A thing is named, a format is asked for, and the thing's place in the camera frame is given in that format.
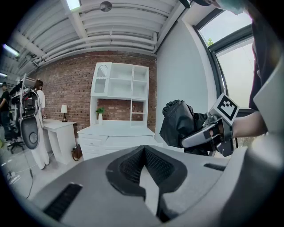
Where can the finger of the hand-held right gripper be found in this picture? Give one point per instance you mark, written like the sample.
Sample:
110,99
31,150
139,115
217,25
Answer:
195,138

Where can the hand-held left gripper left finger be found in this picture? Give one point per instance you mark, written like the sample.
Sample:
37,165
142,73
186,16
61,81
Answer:
126,168

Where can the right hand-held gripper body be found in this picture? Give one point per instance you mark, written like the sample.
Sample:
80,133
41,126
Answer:
226,106

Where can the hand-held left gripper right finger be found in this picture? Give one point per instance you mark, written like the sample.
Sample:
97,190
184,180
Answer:
165,170

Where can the black cloth item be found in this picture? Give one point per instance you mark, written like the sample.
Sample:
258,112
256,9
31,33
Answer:
177,119

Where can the person's right forearm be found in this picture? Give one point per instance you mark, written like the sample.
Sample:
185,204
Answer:
248,125

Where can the small white drawer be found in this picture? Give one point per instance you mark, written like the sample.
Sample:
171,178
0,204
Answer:
93,149
92,142

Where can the white desk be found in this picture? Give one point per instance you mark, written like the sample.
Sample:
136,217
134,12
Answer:
115,131

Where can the dark framed window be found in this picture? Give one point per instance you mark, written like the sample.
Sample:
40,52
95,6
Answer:
235,64

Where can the brown bag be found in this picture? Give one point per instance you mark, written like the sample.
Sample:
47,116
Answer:
76,153

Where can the green plant in white vase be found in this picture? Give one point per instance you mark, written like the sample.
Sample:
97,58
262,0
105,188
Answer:
100,116

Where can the person's black t-shirt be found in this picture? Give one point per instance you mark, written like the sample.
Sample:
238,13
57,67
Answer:
264,55

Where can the small white writing table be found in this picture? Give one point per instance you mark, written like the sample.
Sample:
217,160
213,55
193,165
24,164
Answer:
58,127

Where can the white shade table lamp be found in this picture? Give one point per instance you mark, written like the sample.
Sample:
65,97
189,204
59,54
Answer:
64,109

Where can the white hutch shelf unit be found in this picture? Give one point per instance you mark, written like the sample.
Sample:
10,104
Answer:
119,75

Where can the person's teal face mask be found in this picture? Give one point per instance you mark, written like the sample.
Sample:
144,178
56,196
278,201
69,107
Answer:
230,5

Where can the black office chair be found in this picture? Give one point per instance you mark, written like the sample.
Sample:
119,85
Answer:
14,137

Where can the clothes rack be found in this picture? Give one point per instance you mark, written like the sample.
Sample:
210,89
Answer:
18,88

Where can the round ceiling fixture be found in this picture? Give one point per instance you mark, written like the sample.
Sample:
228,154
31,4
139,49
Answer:
105,5

